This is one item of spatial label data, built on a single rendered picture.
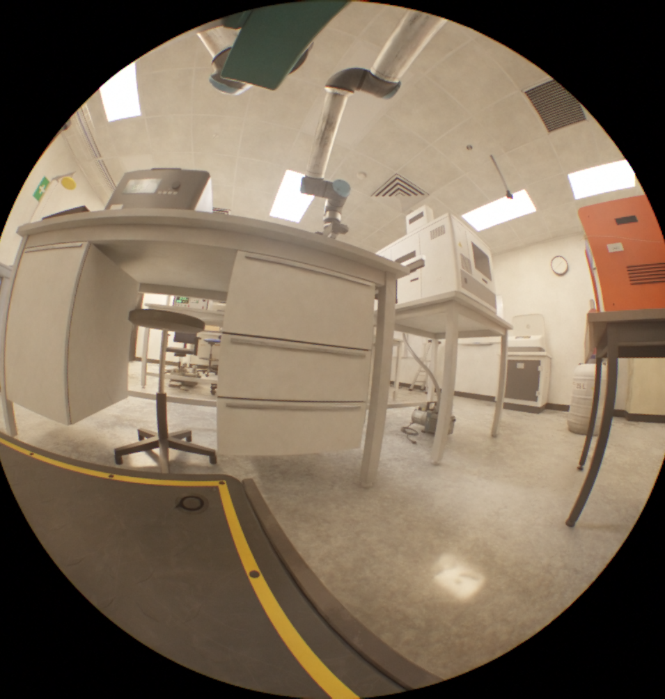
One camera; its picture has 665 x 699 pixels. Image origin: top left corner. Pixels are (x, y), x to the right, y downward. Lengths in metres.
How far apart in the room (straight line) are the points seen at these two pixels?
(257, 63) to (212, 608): 0.84
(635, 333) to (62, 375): 1.77
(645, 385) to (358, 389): 3.65
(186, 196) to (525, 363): 3.61
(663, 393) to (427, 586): 3.65
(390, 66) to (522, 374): 3.34
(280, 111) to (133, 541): 2.70
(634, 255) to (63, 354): 1.87
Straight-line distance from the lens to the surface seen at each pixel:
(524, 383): 3.39
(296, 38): 0.65
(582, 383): 2.47
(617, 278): 0.98
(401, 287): 1.52
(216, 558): 0.24
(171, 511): 0.29
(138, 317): 0.87
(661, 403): 3.90
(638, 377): 3.74
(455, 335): 1.16
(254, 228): 0.69
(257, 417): 0.66
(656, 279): 1.02
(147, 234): 0.80
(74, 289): 0.91
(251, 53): 0.68
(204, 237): 0.73
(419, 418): 1.82
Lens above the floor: 0.51
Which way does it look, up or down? 3 degrees up
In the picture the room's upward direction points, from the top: 5 degrees clockwise
